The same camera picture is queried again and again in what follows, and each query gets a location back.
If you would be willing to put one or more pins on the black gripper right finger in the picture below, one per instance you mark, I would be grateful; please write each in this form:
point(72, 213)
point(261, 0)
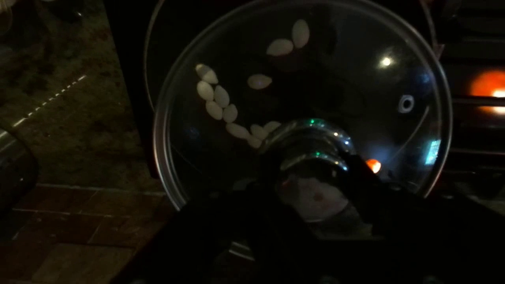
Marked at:
point(457, 238)

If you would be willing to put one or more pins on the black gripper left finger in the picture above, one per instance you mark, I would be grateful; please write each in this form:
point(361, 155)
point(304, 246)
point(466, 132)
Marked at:
point(187, 248)

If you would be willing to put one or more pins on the glass pan lid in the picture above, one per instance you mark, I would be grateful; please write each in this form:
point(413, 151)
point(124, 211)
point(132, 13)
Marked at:
point(299, 87)

